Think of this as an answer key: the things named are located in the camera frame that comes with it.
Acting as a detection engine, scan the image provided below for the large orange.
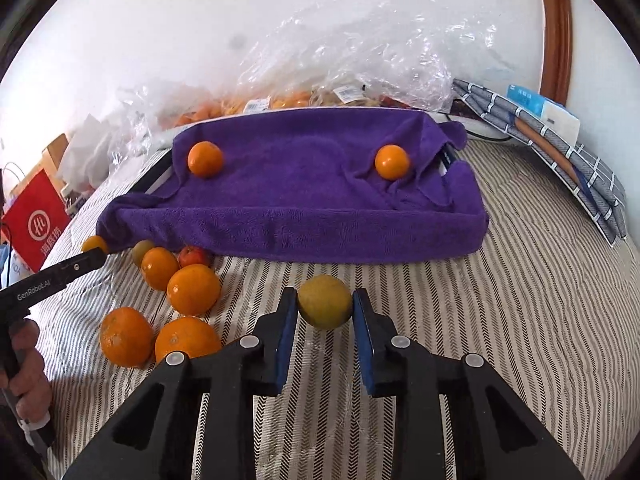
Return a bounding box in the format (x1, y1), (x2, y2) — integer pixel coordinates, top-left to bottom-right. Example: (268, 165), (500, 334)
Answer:
(166, 263), (222, 317)
(154, 316), (222, 363)
(99, 306), (155, 368)

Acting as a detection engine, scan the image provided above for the wooden door frame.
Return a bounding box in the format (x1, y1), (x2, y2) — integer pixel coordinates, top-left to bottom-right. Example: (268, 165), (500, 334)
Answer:
(536, 0), (574, 107)

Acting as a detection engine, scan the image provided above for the clear bag of oranges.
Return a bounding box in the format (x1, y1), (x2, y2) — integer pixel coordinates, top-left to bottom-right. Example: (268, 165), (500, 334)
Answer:
(157, 5), (326, 128)

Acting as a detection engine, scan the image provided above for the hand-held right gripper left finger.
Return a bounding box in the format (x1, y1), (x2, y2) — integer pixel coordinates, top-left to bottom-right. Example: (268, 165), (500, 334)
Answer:
(62, 287), (301, 480)

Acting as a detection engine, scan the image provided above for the grey plaid cloth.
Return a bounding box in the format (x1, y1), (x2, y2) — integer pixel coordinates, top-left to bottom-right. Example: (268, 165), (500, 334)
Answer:
(452, 77), (628, 247)

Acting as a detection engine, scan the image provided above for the yellow-green citrus fruit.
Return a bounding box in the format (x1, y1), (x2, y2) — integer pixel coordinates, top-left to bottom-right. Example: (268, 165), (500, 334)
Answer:
(131, 240), (157, 268)
(297, 275), (353, 331)

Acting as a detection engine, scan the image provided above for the white plastic bag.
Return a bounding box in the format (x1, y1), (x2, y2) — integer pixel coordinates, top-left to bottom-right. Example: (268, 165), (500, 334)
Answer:
(60, 114), (118, 193)

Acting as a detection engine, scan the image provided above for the cardboard box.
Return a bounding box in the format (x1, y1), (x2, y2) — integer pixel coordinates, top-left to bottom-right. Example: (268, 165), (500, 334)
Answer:
(41, 132), (70, 173)

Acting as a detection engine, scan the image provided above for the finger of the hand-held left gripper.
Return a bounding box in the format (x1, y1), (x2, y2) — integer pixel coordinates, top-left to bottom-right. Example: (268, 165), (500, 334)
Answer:
(50, 249), (108, 287)

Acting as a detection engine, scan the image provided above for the blue tissue pack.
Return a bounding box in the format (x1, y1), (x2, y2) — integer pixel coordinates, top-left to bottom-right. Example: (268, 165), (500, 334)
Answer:
(504, 84), (582, 143)

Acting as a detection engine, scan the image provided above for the person's left hand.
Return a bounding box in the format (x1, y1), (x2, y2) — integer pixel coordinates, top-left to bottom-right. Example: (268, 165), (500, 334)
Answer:
(0, 317), (53, 426)

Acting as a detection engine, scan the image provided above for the small red fruit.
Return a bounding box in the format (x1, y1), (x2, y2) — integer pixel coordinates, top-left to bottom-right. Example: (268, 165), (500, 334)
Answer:
(178, 245), (212, 268)

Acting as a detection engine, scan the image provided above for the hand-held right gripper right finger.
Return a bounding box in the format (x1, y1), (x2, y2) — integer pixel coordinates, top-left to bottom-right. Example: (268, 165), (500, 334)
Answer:
(351, 287), (586, 480)

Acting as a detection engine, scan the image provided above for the red box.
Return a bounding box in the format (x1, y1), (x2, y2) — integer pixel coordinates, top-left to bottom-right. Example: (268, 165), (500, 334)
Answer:
(2, 167), (72, 273)

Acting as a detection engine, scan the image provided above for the crumpled clear plastic bag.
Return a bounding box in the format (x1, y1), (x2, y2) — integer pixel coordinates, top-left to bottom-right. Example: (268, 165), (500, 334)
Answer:
(107, 85), (161, 171)

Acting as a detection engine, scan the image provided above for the purple towel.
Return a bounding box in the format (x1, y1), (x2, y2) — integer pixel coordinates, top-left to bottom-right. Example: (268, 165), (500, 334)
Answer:
(95, 107), (490, 266)

